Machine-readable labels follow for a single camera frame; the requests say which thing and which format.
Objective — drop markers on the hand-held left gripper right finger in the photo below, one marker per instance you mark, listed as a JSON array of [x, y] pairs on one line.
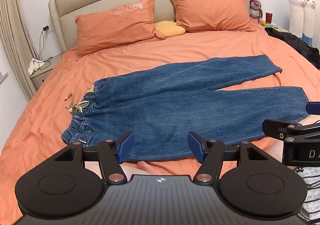
[[195, 146]]

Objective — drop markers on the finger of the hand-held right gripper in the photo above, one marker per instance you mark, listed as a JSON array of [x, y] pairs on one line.
[[275, 128], [313, 108]]

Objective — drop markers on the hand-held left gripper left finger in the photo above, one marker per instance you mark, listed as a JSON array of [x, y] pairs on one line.
[[127, 146]]

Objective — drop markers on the blue denim pants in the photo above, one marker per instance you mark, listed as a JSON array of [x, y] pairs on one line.
[[175, 105]]

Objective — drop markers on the black white patterned clothing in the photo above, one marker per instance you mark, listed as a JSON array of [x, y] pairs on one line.
[[310, 190]]

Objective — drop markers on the black jacket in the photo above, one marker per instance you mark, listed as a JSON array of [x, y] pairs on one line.
[[295, 44]]

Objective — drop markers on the green box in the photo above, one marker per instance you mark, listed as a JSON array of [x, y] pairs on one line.
[[270, 26]]

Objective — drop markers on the white alpaca plush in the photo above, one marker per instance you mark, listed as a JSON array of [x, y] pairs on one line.
[[296, 12]]

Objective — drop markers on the orange fruit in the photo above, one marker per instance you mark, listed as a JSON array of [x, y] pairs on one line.
[[262, 22]]

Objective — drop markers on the bed with orange sheet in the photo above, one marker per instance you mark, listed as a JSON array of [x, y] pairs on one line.
[[175, 47]]

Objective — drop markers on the red cup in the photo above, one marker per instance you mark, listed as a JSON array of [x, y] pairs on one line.
[[269, 17]]

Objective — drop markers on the purple plush bear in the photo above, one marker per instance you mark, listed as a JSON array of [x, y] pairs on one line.
[[255, 9]]

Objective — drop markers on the orange embroidered pillow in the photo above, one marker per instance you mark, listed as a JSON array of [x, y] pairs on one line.
[[115, 27], [212, 12]]

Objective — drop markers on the yellow cushion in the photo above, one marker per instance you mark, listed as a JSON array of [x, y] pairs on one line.
[[170, 28]]

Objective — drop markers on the white crumpled cloth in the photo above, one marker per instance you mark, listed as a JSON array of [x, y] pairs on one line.
[[35, 66]]

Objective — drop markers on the beige curtain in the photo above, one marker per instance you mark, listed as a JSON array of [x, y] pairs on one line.
[[15, 39]]

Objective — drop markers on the white wall switch plate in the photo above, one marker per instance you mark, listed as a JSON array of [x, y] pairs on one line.
[[3, 77]]

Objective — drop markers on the black wall charger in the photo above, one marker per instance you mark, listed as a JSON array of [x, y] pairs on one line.
[[45, 28]]

